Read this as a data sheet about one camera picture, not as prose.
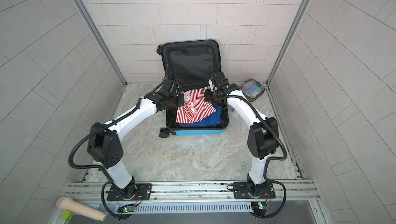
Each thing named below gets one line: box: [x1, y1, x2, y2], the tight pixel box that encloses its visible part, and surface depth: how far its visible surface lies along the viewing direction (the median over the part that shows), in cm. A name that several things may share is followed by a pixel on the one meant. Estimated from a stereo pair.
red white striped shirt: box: [175, 86, 217, 124], surface depth 86 cm
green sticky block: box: [59, 209, 75, 221], surface depth 65 cm
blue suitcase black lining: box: [156, 39, 229, 139], surface depth 93 cm
